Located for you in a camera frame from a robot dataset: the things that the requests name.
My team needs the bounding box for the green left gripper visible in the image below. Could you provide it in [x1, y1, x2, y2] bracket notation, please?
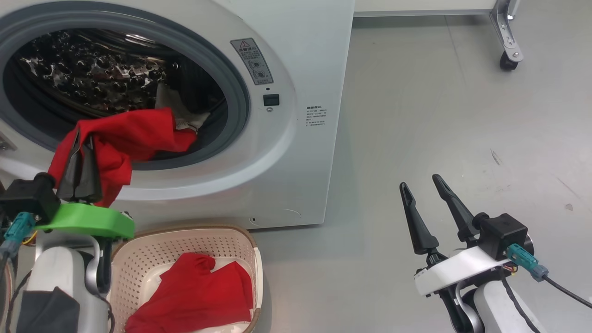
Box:
[35, 129, 136, 240]

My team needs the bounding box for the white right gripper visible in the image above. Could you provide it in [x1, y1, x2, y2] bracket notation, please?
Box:
[400, 174, 514, 297]

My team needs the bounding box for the red garment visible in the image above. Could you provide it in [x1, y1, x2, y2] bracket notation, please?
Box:
[125, 253, 254, 333]
[48, 83, 211, 208]

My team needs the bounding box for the cream perforated laundry basket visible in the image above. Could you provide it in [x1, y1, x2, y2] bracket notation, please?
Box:
[109, 225, 263, 333]

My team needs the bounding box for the white washing machine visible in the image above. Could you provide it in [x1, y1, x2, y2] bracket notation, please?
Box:
[0, 0, 355, 230]

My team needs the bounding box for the printed text label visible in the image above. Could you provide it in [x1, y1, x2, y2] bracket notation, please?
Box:
[305, 105, 328, 128]

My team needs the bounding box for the grey warning sticker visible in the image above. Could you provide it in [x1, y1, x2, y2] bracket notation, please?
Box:
[230, 38, 274, 86]

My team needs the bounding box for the teal left camera connector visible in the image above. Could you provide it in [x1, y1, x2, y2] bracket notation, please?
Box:
[0, 212, 37, 259]

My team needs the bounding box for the teal camera connector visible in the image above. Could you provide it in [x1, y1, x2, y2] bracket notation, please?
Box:
[0, 212, 37, 259]
[506, 244, 549, 283]

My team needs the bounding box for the teal right camera connector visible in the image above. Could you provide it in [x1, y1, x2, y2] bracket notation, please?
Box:
[506, 244, 549, 283]

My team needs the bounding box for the black right camera cable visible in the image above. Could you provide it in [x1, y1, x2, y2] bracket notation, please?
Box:
[543, 275, 592, 309]

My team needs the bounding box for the metal frame leg with caster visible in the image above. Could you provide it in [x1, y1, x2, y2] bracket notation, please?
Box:
[490, 0, 524, 71]

